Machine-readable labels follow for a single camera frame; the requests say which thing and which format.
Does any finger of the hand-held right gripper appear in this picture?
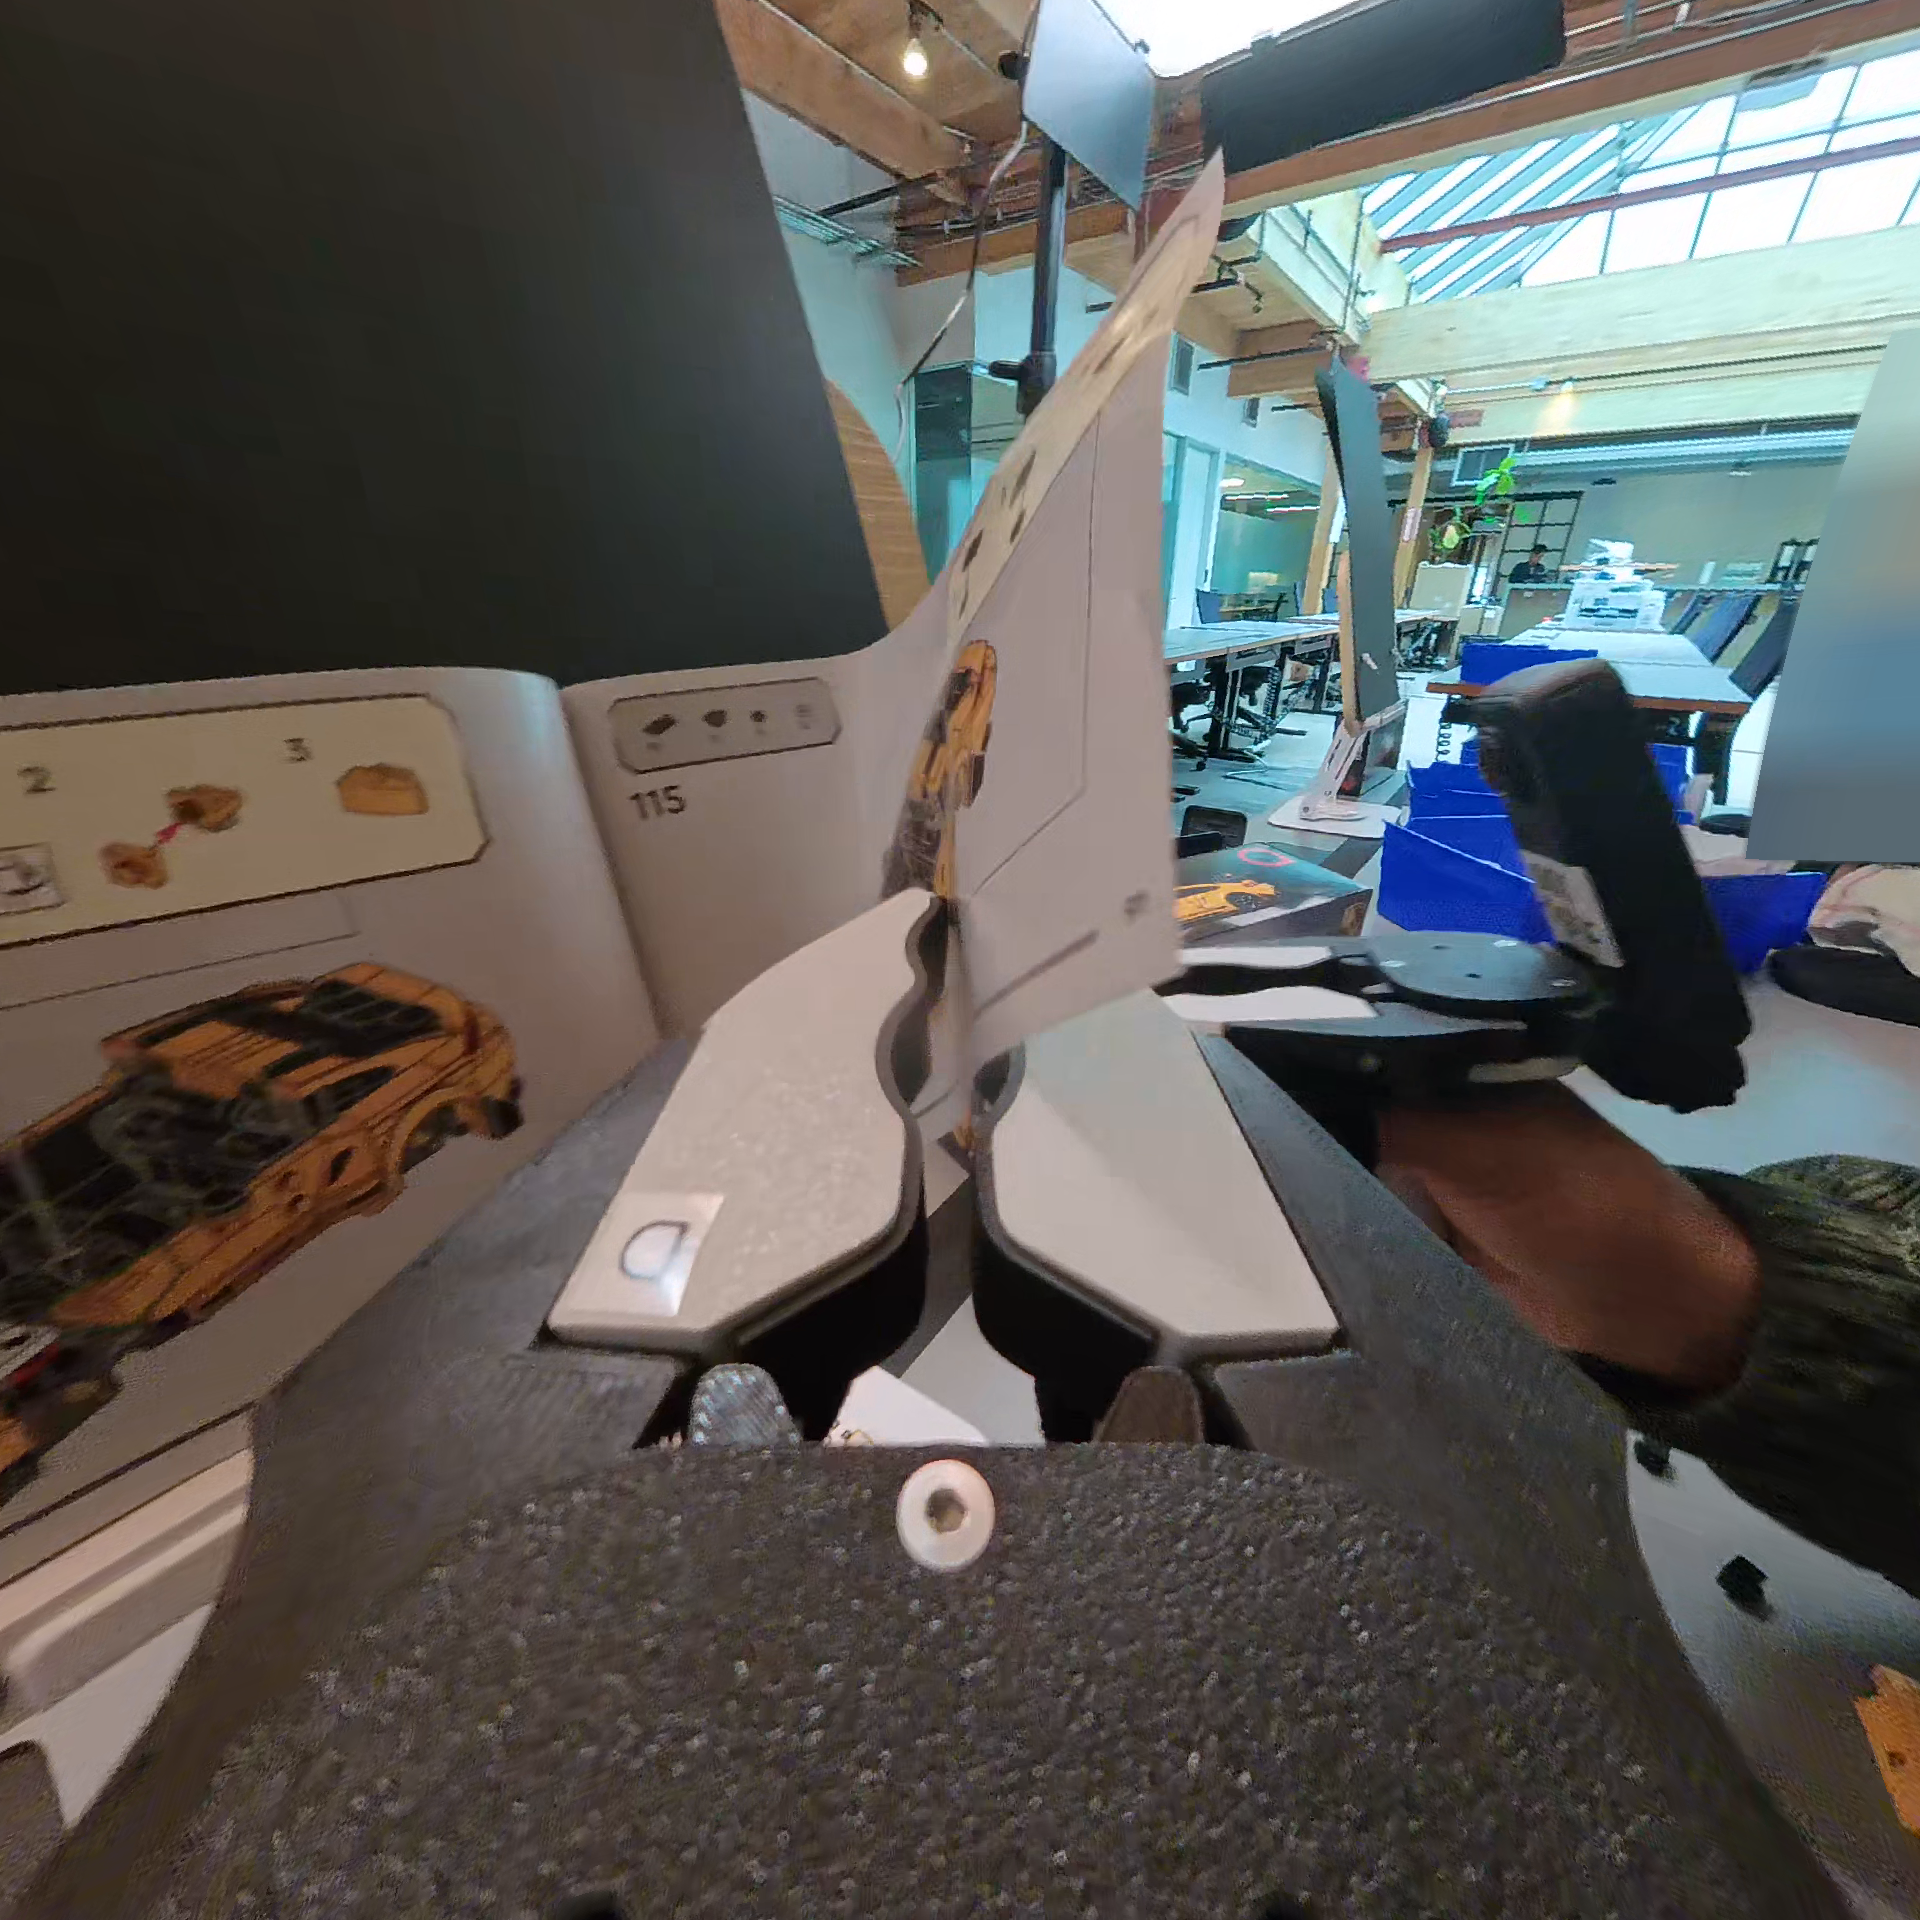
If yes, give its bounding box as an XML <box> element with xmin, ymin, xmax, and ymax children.
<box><xmin>1176</xmin><ymin>938</ymin><xmax>1394</xmax><ymax>995</ymax></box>
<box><xmin>1201</xmin><ymin>993</ymin><xmax>1386</xmax><ymax>1075</ymax></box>

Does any person's right forearm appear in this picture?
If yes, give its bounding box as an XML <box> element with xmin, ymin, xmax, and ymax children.
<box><xmin>1628</xmin><ymin>1152</ymin><xmax>1920</xmax><ymax>1601</ymax></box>

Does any lego instruction booklet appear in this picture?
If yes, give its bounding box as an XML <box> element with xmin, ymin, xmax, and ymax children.
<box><xmin>0</xmin><ymin>152</ymin><xmax>1225</xmax><ymax>1532</ymax></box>

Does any yellow curved lego piece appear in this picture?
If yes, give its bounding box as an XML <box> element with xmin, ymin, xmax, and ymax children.
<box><xmin>1852</xmin><ymin>1663</ymin><xmax>1920</xmax><ymax>1794</ymax></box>

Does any slim monitor on white stand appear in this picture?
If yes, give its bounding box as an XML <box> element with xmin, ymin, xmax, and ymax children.
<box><xmin>1297</xmin><ymin>359</ymin><xmax>1413</xmax><ymax>825</ymax></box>

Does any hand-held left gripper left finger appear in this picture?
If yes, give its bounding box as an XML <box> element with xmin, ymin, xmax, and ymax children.
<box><xmin>546</xmin><ymin>884</ymin><xmax>952</xmax><ymax>1348</ymax></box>

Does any black stand pole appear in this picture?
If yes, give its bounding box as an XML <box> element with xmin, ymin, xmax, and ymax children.
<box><xmin>1026</xmin><ymin>136</ymin><xmax>1073</xmax><ymax>425</ymax></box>

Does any curved wooden panel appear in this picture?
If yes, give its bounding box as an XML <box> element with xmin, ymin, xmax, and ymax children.
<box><xmin>826</xmin><ymin>383</ymin><xmax>934</xmax><ymax>626</ymax></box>

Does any black computer monitor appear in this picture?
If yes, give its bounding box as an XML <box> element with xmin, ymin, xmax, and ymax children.
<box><xmin>0</xmin><ymin>0</ymin><xmax>890</xmax><ymax>695</ymax></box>

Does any long office desk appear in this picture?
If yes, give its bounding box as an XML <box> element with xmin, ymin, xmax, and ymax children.
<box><xmin>1161</xmin><ymin>622</ymin><xmax>1344</xmax><ymax>753</ymax></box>

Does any black lego box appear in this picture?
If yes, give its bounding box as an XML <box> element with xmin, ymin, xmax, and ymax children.
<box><xmin>1176</xmin><ymin>840</ymin><xmax>1374</xmax><ymax>951</ymax></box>

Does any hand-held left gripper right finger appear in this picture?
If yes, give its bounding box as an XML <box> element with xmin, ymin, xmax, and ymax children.
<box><xmin>972</xmin><ymin>988</ymin><xmax>1344</xmax><ymax>1368</ymax></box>

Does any black overhead panel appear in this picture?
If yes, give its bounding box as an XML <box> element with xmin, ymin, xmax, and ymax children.
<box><xmin>1201</xmin><ymin>0</ymin><xmax>1568</xmax><ymax>154</ymax></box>

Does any green potted plant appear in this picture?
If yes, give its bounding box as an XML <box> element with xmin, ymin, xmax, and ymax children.
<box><xmin>1432</xmin><ymin>451</ymin><xmax>1524</xmax><ymax>564</ymax></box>

